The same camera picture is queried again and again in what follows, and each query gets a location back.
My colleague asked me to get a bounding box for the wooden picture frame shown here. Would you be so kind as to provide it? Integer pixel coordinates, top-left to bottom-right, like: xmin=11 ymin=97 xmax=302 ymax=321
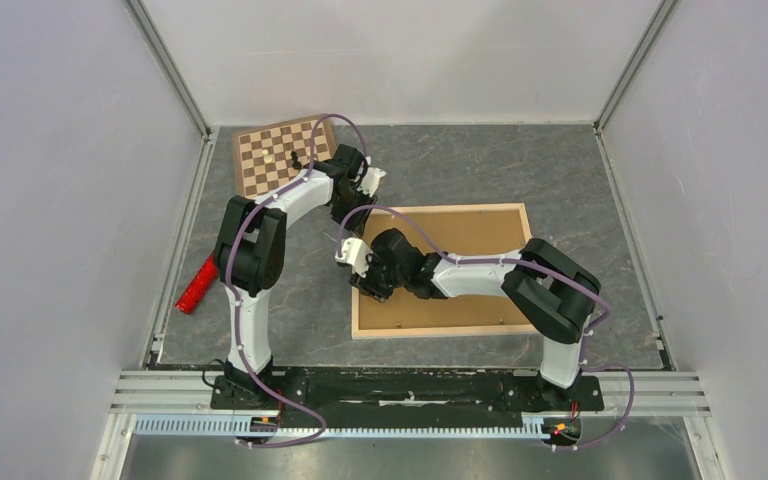
xmin=350 ymin=203 xmax=539 ymax=340

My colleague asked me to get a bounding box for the brown cardboard backing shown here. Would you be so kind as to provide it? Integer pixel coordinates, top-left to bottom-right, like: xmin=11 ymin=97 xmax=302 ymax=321
xmin=357 ymin=209 xmax=536 ymax=331

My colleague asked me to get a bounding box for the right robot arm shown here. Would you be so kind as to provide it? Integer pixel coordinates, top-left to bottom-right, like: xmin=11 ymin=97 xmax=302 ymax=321
xmin=335 ymin=228 xmax=605 ymax=408

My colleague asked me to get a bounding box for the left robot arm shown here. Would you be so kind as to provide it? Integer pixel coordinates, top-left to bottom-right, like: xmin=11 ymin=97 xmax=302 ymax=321
xmin=213 ymin=144 xmax=386 ymax=408

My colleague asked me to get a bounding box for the black chess piece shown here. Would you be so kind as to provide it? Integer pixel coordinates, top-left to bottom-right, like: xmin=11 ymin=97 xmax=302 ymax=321
xmin=290 ymin=151 xmax=303 ymax=170

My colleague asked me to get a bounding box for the wooden chessboard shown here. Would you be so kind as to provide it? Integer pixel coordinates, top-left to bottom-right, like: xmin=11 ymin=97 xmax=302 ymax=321
xmin=231 ymin=115 xmax=336 ymax=198

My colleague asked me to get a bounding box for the red toy microphone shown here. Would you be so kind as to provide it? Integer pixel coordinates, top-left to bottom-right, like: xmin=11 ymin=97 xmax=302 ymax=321
xmin=175 ymin=254 xmax=219 ymax=315

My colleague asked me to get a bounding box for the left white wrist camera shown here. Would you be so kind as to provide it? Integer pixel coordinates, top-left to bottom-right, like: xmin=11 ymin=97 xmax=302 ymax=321
xmin=358 ymin=167 xmax=387 ymax=196

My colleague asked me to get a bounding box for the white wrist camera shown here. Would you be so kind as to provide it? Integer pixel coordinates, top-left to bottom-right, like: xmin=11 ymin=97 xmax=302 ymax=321
xmin=335 ymin=237 xmax=372 ymax=277
xmin=358 ymin=167 xmax=387 ymax=196

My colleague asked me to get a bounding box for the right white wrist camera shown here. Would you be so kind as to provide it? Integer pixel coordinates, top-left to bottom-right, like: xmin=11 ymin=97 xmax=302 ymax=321
xmin=335 ymin=237 xmax=372 ymax=277

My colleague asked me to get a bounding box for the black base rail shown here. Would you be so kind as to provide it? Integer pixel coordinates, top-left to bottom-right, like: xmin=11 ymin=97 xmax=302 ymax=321
xmin=210 ymin=365 xmax=605 ymax=413

